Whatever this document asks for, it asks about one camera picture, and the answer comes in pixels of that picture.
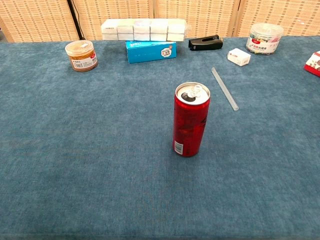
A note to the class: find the clear jar of rubber bands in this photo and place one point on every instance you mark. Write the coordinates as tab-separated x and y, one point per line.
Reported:
81	57

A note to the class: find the blue tissue box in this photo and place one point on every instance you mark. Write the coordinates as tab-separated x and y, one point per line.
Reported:
150	52

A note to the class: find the black stapler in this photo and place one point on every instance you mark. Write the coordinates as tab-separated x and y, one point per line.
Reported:
205	44

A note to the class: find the red soda can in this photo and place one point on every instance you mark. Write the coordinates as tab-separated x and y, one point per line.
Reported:
190	125

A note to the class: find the blue felt table cover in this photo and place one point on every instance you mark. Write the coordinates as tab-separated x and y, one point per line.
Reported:
75	150

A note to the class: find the black tripod stand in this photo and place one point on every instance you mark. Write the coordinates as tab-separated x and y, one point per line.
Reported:
75	17

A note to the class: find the bamboo folding screen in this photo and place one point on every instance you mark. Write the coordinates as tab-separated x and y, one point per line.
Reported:
37	20

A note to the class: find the white tissue multipack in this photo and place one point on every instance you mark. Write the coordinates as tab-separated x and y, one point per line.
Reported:
142	30

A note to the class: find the small white box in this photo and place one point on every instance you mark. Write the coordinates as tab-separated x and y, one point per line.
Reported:
238	57

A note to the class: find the transparent plastic straw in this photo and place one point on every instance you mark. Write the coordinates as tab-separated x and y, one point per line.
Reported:
225	88

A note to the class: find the red and white snack box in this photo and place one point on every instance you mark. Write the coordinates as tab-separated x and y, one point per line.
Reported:
313	63

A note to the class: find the clear jar of binder clips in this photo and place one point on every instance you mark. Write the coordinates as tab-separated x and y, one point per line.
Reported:
265	37

